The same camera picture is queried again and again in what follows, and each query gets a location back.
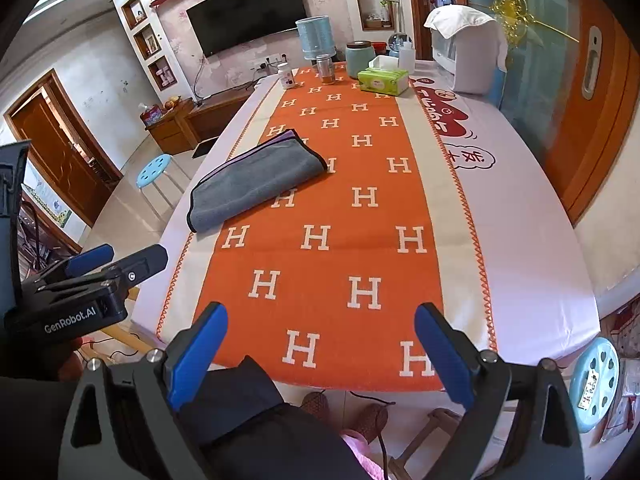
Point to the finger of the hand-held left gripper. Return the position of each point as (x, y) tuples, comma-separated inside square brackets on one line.
[(142, 260), (90, 259)]

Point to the green tissue pack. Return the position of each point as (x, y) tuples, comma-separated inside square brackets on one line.
[(382, 82)]

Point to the teal jar with dark lid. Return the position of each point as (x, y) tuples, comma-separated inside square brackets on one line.
[(359, 60)]

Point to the white printed tablecloth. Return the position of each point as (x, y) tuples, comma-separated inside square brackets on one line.
[(520, 240)]

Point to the white pill bottle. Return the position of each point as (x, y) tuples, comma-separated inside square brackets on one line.
[(286, 77)]

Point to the person's leg in dark trousers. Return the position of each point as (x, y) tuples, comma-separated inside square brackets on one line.
[(260, 410)]

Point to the white plastic bottle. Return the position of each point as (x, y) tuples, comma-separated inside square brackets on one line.
[(405, 57)]

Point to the orange wooden sliding door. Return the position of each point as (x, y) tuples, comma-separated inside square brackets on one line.
[(590, 160)]

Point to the brown wooden room door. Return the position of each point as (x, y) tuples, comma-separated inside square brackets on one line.
[(55, 150)]

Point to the wooden stool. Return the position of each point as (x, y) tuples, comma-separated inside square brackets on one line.
[(425, 435)]

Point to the metal can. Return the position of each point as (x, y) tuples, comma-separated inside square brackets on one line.
[(326, 69)]

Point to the light blue plastic stool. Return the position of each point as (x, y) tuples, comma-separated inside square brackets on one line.
[(595, 375)]

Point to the wall socket strip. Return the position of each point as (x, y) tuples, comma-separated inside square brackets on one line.
[(270, 61)]

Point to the fruit on cabinet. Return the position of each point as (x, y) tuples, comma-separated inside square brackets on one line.
[(171, 103)]

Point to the orange patterned table runner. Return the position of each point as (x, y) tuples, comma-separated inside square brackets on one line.
[(340, 220)]

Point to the white folded cloth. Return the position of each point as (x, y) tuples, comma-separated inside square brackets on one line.
[(457, 17)]

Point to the dark doormat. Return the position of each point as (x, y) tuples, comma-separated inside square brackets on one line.
[(203, 150)]

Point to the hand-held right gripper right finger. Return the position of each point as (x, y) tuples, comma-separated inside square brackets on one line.
[(445, 357)]

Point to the glass globe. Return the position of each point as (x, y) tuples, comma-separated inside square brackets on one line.
[(400, 40)]

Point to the grey towel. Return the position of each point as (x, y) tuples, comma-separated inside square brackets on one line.
[(250, 185)]

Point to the white wall niche shelves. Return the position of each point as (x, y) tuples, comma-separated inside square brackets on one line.
[(150, 42)]

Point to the white tissue box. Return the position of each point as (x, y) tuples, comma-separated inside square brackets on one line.
[(384, 62)]

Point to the black television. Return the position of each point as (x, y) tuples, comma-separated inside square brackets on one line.
[(245, 10)]

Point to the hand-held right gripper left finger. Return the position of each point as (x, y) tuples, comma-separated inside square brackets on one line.
[(196, 357)]

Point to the wooden television cabinet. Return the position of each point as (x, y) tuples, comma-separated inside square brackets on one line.
[(200, 120)]

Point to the white covered appliance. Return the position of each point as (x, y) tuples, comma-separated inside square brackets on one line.
[(472, 60)]

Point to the light blue cylindrical canister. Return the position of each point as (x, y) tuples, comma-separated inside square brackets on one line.
[(315, 37)]

